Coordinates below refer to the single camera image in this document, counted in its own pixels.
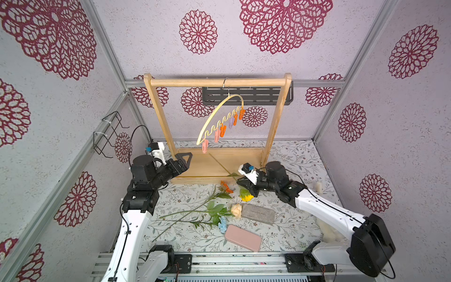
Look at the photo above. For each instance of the orange clothes peg top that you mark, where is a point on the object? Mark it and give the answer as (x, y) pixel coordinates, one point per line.
(241, 114)

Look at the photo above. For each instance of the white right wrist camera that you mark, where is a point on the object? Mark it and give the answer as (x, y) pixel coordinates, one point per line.
(250, 172)

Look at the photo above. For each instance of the white plush toy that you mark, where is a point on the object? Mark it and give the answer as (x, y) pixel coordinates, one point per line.
(330, 234)

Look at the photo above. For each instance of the wooden clothes rack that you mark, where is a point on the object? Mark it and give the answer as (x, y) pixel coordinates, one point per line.
(212, 165)

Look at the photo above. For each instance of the yellow sunflower with stem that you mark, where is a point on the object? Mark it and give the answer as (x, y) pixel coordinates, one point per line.
(245, 195)

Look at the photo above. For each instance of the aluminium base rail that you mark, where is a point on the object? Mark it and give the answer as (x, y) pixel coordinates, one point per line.
(259, 267)

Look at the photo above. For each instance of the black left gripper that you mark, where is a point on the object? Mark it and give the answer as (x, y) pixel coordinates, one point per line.
(176, 170)

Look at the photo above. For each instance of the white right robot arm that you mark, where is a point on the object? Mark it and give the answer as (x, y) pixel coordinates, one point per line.
(369, 246)

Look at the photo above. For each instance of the black wall shelf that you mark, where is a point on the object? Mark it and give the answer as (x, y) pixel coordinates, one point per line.
(252, 96)

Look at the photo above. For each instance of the black wire wall rack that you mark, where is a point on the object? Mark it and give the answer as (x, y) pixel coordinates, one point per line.
(101, 139)

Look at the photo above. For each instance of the blue flower with stem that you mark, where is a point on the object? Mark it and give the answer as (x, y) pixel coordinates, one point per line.
(202, 223)

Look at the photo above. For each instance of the orange flower with stem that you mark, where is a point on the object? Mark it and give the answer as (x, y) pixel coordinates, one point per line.
(212, 198)

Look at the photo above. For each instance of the purple clothes peg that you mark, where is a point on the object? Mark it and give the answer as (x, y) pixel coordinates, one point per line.
(231, 121)

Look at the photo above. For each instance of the pink case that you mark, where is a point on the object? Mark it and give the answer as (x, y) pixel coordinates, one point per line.
(243, 238)

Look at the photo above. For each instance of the pink clothes peg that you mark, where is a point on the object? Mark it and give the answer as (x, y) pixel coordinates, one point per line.
(205, 145)
(217, 136)

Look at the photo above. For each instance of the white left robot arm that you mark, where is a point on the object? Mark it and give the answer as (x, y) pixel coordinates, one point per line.
(149, 175)

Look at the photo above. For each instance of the grey felt pouch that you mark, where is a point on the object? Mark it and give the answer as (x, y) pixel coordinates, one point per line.
(258, 214)

